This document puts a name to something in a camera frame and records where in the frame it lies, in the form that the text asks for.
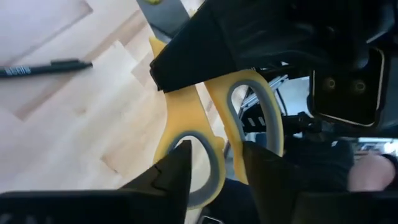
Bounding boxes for yellow handled scissors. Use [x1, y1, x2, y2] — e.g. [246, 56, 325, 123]
[136, 0, 285, 210]

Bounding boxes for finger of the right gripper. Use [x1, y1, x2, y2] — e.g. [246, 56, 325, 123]
[149, 0, 238, 93]

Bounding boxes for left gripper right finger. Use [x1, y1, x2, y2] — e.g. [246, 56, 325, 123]
[242, 141, 398, 224]

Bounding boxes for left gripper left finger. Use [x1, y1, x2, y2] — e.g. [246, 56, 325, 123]
[0, 139, 193, 224]

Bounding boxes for black pen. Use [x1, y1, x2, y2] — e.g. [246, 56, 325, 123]
[0, 58, 94, 79]

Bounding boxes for person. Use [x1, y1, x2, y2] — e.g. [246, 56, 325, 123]
[279, 136, 398, 194]

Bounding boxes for person's hand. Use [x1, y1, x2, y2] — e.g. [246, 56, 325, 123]
[347, 152, 396, 193]

